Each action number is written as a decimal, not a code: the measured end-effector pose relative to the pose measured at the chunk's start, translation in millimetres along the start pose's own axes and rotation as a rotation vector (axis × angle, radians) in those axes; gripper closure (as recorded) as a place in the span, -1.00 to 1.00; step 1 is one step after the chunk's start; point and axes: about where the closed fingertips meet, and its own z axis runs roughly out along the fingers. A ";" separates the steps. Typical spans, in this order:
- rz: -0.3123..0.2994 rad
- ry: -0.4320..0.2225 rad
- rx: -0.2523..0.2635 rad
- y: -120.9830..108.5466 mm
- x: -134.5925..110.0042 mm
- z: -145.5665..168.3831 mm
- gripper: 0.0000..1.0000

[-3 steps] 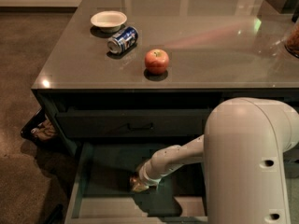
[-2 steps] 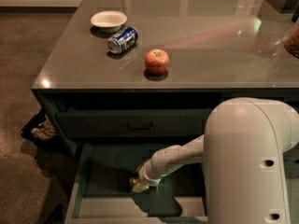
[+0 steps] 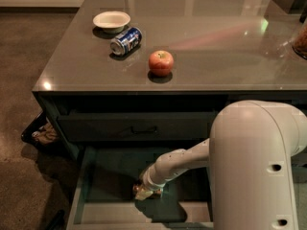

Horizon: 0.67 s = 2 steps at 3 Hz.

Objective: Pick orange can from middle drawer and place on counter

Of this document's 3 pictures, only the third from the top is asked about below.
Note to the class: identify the blue soda can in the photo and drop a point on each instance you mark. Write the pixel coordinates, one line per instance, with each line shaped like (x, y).
(126, 41)

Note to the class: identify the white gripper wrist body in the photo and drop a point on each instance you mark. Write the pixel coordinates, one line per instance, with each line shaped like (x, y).
(150, 180)

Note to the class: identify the open middle drawer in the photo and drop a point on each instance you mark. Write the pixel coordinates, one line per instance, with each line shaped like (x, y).
(104, 199)

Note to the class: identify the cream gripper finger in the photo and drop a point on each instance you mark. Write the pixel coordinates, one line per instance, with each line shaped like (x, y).
(142, 193)

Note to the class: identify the orange soda can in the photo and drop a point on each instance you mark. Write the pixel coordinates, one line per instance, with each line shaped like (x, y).
(157, 193)

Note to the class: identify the red apple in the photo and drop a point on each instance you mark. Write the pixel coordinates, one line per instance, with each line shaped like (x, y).
(161, 63)

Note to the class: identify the black bag on floor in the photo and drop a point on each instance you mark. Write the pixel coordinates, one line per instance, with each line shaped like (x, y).
(40, 133)

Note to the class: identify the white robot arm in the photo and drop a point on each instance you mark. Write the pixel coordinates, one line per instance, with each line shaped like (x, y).
(248, 154)

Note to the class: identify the white paper bowl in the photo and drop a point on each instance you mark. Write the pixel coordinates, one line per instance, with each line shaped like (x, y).
(111, 22)

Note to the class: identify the closed top left drawer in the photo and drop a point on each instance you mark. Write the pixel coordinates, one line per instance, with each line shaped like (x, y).
(146, 126)

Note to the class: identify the grey cabinet counter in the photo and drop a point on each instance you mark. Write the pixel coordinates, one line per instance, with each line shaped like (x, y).
(224, 51)

